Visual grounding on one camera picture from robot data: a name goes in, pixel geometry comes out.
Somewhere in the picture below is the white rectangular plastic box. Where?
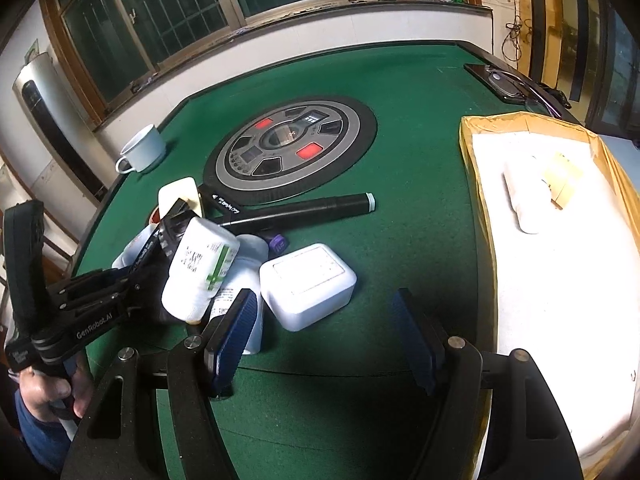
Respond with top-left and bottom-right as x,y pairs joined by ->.
259,243 -> 358,332

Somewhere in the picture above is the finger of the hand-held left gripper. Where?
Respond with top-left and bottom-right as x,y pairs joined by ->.
120,285 -> 171,325
47,257 -> 168,312

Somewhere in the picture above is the barred window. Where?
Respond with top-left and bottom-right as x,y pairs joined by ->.
40,0 -> 483,128

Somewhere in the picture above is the white mug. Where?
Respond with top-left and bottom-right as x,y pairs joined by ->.
115,124 -> 167,175

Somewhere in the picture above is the person's left hand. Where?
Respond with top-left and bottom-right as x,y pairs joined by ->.
20,355 -> 96,423

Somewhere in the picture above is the round table control panel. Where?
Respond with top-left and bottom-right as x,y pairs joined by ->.
202,94 -> 378,206

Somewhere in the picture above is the glass door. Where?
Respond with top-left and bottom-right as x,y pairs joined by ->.
585,0 -> 640,136

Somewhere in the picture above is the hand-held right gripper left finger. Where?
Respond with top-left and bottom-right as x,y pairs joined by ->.
60,287 -> 261,480

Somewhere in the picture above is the black marker grey cap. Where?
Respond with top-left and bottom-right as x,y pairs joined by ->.
217,192 -> 377,228

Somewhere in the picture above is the white foam tray yellow tape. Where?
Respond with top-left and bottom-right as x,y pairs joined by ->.
459,111 -> 640,480

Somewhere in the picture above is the small black ribbed object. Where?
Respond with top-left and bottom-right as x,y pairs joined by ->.
159,199 -> 200,256

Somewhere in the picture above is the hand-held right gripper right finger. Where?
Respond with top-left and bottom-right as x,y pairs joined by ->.
390,287 -> 586,480

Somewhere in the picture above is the hanging wall cable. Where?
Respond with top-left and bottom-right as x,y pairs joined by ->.
500,0 -> 536,61

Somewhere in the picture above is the white pill bottle green label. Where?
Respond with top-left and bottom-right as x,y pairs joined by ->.
161,216 -> 241,324

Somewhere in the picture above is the standing air conditioner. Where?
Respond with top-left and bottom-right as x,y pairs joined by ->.
12,52 -> 108,201

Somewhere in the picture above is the person's left forearm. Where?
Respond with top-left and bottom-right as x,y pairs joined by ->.
10,390 -> 76,476

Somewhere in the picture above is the pale yellow plastic box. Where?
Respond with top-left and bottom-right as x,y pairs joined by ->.
158,176 -> 205,216

